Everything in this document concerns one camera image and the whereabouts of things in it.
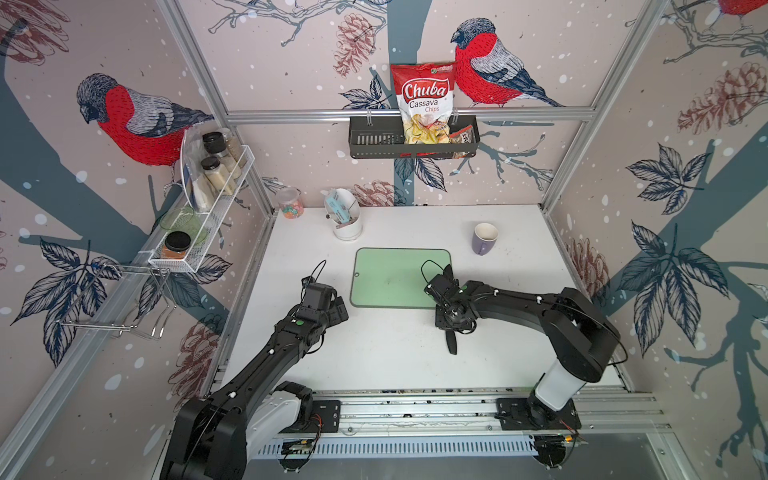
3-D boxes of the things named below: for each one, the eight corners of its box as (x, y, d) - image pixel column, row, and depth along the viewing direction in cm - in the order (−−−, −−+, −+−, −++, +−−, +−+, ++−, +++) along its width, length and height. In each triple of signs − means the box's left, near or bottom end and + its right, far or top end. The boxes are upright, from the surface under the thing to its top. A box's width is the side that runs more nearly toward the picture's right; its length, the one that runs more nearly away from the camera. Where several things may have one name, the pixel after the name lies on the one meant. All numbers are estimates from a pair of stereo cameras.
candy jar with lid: (280, 219, 121) (272, 203, 114) (285, 203, 128) (279, 186, 120) (301, 219, 121) (295, 203, 114) (305, 202, 128) (300, 186, 120)
